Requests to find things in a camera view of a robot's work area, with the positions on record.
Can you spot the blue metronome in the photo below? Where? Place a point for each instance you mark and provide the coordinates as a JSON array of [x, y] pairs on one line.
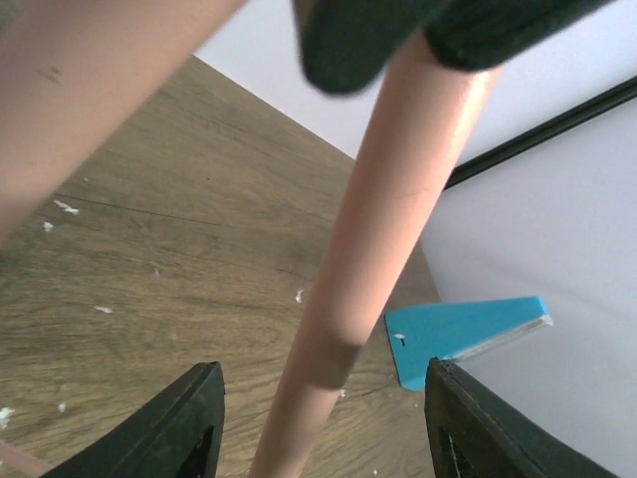
[[419, 333]]

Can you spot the black right frame post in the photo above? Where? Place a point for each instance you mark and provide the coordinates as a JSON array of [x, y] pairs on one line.
[[603, 103]]

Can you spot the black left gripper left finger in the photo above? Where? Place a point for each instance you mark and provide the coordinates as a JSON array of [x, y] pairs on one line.
[[178, 433]]

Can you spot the pink music stand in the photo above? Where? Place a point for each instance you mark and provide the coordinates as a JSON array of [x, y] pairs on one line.
[[73, 71]]

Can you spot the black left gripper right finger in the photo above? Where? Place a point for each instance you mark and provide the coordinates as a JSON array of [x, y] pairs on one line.
[[474, 433]]

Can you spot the clear plastic metronome cover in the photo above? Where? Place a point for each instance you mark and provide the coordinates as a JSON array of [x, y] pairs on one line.
[[502, 338]]

